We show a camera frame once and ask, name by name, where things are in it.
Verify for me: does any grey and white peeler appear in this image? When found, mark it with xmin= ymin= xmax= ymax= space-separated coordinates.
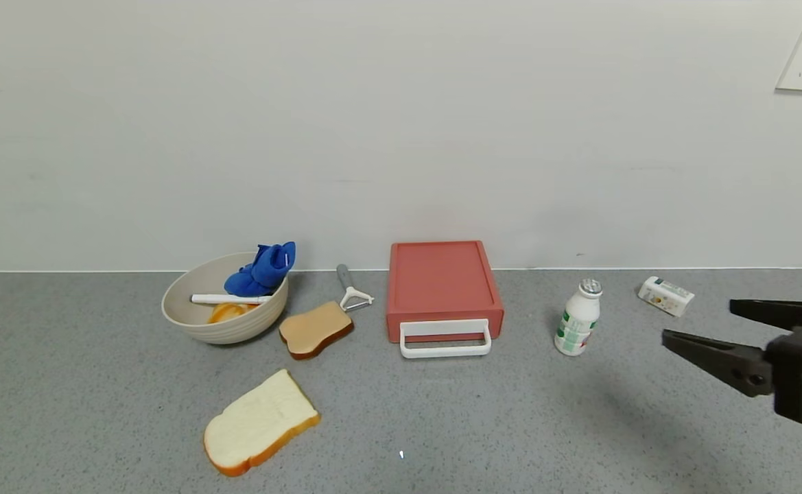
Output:
xmin=336 ymin=264 xmax=375 ymax=312

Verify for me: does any brown toast slice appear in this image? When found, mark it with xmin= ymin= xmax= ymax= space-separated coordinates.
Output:
xmin=279 ymin=301 xmax=355 ymax=360

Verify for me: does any small white carton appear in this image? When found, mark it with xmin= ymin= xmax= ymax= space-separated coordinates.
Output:
xmin=638 ymin=277 xmax=695 ymax=318

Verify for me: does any blue cloth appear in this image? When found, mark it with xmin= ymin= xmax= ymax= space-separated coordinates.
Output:
xmin=224 ymin=242 xmax=296 ymax=298

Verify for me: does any beige ribbed bowl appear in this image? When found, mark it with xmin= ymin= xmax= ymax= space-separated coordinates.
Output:
xmin=161 ymin=252 xmax=290 ymax=344

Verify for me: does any white pen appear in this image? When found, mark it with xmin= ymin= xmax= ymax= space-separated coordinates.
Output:
xmin=190 ymin=294 xmax=272 ymax=305

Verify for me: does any white bread slice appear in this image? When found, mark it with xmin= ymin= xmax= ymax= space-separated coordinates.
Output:
xmin=203 ymin=369 xmax=321 ymax=478

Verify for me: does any orange round food item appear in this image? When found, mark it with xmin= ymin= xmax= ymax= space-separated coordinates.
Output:
xmin=207 ymin=303 xmax=257 ymax=324

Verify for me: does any white green drink bottle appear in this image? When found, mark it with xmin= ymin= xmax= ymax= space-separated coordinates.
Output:
xmin=554 ymin=279 xmax=603 ymax=357

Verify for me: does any red drawer cabinet shell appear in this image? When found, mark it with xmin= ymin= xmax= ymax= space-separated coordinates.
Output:
xmin=386 ymin=241 xmax=504 ymax=320

